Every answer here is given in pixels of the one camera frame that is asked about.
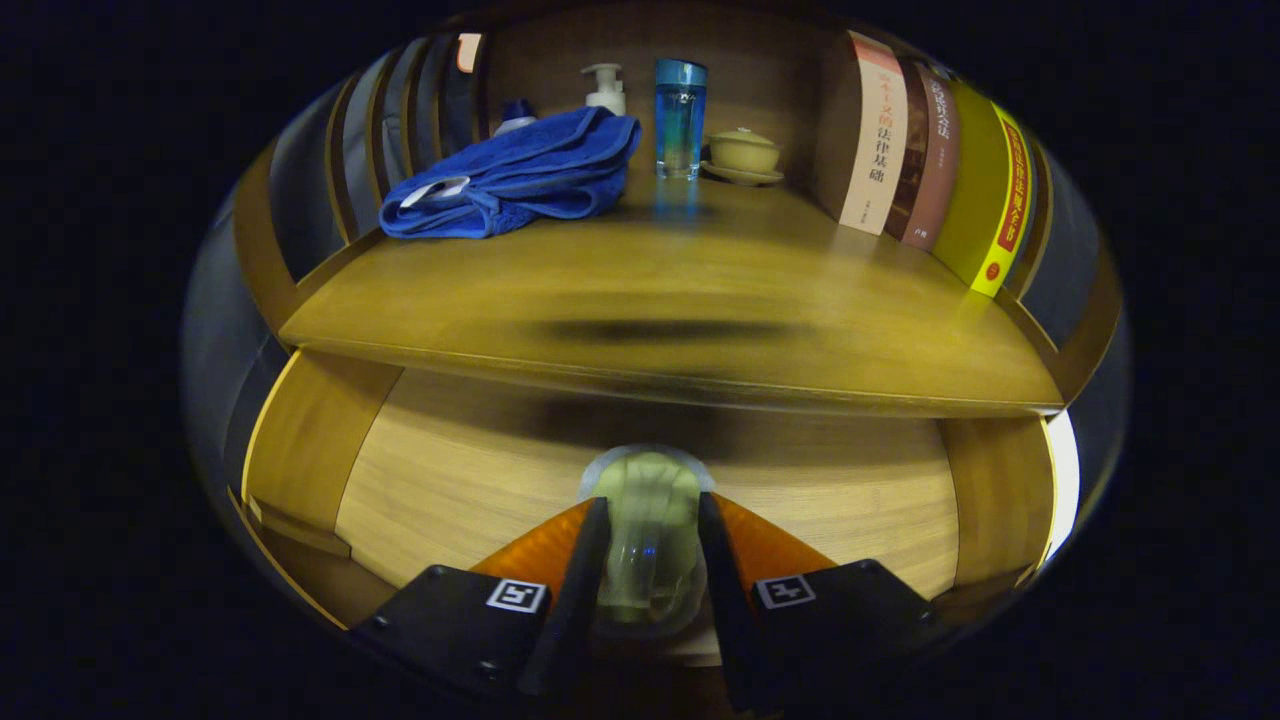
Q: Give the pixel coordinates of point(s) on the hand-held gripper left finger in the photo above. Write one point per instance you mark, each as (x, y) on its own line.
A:
(575, 600)

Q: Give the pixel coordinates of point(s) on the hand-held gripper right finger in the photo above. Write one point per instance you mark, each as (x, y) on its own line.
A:
(730, 620)

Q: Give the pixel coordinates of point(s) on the pale green ornament white base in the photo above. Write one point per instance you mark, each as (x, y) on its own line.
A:
(650, 520)

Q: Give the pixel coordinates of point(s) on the wooden countertop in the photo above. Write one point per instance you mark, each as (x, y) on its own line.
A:
(700, 270)

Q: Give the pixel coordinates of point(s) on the blue folded towel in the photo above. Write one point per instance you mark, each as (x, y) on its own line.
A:
(530, 170)

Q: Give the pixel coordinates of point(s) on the beige lidded teacup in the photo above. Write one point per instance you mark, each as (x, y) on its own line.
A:
(743, 153)

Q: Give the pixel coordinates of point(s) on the small white blue-capped bottle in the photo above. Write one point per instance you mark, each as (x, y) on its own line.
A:
(516, 115)

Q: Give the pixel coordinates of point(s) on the blue glass bottle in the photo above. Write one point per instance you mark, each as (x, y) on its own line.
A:
(680, 120)

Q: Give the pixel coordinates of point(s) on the yellow book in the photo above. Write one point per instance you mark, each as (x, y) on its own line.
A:
(975, 190)

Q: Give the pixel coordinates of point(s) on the pale pink book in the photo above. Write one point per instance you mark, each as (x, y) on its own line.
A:
(878, 140)

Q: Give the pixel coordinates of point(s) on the brown book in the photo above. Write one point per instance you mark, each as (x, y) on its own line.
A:
(935, 160)

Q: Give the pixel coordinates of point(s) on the white pump bottle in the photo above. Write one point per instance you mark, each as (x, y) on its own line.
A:
(607, 95)

